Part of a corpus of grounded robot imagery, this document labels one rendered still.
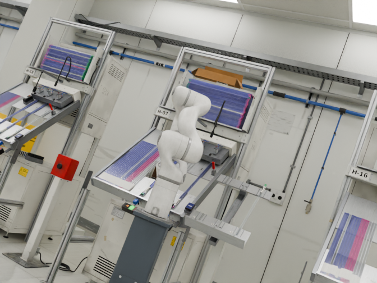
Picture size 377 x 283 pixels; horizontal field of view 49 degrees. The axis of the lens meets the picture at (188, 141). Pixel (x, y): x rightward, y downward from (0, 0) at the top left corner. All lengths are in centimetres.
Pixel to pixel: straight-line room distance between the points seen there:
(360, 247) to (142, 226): 116
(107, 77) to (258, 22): 196
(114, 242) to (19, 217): 93
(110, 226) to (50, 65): 162
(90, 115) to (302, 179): 213
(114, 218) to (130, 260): 102
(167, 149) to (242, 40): 306
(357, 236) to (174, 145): 113
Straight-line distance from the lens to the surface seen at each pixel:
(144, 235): 201
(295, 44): 475
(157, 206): 201
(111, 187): 269
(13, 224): 359
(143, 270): 203
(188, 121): 215
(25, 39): 582
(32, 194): 360
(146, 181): 271
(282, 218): 428
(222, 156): 281
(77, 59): 377
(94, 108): 381
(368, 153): 296
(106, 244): 304
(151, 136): 312
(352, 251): 242
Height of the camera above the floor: 90
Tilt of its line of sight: 6 degrees up
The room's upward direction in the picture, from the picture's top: 21 degrees clockwise
